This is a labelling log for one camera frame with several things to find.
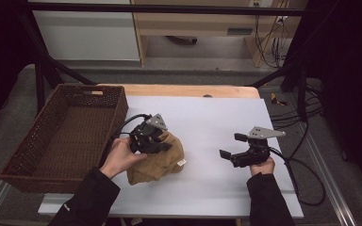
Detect white table board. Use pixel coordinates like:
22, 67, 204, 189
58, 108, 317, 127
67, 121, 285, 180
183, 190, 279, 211
37, 95, 305, 219

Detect light wooden desk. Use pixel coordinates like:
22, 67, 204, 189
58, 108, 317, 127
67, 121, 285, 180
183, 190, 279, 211
129, 0, 307, 69

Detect person's left hand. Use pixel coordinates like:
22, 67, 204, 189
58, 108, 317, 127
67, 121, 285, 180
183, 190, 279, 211
99, 137, 149, 180

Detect black floor cables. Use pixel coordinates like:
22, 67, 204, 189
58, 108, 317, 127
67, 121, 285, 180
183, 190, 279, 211
269, 80, 325, 130

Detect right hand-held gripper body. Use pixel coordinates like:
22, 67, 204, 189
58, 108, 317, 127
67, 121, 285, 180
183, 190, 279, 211
231, 125, 287, 169

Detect black metal frame crossbar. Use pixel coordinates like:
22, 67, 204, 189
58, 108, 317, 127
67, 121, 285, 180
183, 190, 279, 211
27, 2, 307, 17

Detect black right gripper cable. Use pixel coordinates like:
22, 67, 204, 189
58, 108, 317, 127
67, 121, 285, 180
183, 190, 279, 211
268, 145, 326, 207

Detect tan cloth garment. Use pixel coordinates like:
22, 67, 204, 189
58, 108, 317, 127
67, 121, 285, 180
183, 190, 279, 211
125, 130, 188, 186

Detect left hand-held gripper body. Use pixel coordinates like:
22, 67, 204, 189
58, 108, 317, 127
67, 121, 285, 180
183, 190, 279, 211
128, 113, 169, 154

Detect person's right hand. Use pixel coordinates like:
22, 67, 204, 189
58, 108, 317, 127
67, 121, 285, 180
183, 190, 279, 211
249, 155, 276, 177

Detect hanging cable bundle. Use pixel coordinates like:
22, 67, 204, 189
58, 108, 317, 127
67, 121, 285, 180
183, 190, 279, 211
254, 13, 292, 69

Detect yellow and black tape piece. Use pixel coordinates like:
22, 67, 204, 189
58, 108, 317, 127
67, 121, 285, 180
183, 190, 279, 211
270, 92, 288, 107

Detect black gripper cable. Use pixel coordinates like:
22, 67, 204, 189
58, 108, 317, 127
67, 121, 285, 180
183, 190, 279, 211
102, 113, 153, 159
268, 145, 326, 207

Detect wooden table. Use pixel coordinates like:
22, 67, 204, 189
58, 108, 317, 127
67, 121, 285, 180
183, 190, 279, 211
97, 83, 261, 100

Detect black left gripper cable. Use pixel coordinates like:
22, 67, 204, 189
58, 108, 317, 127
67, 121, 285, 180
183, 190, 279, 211
102, 113, 153, 159

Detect white cabinet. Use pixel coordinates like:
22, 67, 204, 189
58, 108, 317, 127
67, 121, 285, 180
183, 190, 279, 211
31, 0, 141, 62

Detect black metal frame leg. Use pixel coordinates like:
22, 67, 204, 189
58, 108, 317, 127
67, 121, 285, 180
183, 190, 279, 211
18, 12, 96, 114
247, 59, 309, 123

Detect brown wicker basket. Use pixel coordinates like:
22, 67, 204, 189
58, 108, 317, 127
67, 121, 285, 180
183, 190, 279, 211
0, 83, 130, 195

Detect black curtain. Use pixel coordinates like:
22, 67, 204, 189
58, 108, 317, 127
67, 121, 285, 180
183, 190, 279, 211
0, 0, 37, 139
290, 0, 362, 189

